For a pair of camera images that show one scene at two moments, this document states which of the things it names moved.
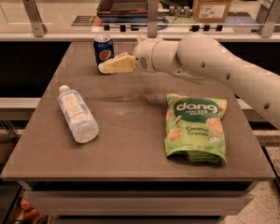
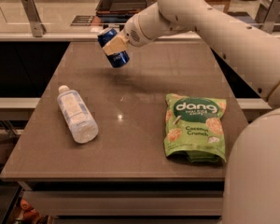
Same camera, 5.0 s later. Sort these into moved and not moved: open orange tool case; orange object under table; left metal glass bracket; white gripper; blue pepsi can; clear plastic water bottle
Moved: white gripper; blue pepsi can
Not moved: clear plastic water bottle; orange object under table; open orange tool case; left metal glass bracket
